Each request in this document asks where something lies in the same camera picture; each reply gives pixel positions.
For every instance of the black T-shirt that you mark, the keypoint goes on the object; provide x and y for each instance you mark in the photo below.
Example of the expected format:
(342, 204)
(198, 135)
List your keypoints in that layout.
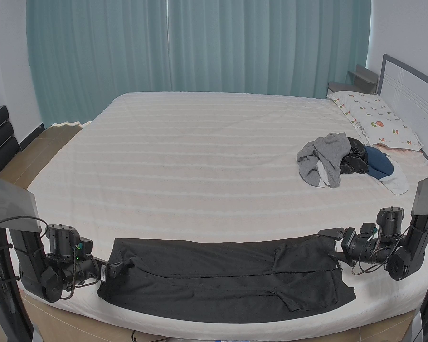
(217, 276)

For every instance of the bed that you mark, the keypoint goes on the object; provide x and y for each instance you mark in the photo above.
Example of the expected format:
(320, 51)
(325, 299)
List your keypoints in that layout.
(199, 162)

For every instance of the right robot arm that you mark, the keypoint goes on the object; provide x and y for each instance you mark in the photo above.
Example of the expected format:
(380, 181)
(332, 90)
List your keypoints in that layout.
(421, 233)

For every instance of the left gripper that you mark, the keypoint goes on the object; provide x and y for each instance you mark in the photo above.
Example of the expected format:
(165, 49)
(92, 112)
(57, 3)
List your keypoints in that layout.
(89, 271)

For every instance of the dark blue garment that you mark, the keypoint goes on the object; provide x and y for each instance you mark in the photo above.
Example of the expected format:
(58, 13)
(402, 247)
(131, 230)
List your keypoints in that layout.
(380, 162)

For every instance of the blue-green curtain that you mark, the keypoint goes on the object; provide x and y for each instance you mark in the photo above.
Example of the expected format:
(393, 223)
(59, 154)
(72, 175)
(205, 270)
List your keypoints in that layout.
(267, 30)
(92, 48)

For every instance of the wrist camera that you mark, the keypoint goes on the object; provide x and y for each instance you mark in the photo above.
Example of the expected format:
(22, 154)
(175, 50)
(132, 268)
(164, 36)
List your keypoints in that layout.
(368, 232)
(85, 249)

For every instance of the grey bedside table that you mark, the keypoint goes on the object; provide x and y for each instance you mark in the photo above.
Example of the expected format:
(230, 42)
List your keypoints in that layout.
(353, 84)

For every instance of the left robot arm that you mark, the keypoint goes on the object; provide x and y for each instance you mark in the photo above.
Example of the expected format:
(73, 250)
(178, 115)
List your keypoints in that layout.
(28, 262)

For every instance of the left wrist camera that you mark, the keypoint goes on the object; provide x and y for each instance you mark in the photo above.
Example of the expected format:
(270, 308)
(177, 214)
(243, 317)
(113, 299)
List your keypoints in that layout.
(85, 249)

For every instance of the white garment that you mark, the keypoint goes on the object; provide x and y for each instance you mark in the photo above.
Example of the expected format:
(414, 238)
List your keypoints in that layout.
(397, 183)

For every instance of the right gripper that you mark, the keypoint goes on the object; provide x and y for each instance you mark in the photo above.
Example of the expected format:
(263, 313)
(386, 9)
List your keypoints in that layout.
(360, 251)

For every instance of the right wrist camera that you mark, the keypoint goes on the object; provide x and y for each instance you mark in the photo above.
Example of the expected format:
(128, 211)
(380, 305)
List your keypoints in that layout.
(368, 232)

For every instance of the black shiny garment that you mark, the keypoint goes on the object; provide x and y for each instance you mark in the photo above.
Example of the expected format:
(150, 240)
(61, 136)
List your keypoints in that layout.
(355, 159)

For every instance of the white printed pillow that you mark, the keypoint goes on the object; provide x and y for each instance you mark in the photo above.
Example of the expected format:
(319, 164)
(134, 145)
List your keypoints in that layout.
(376, 119)

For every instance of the grey knit garment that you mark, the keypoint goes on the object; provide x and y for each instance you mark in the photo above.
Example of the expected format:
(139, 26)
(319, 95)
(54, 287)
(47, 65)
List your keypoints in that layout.
(328, 151)

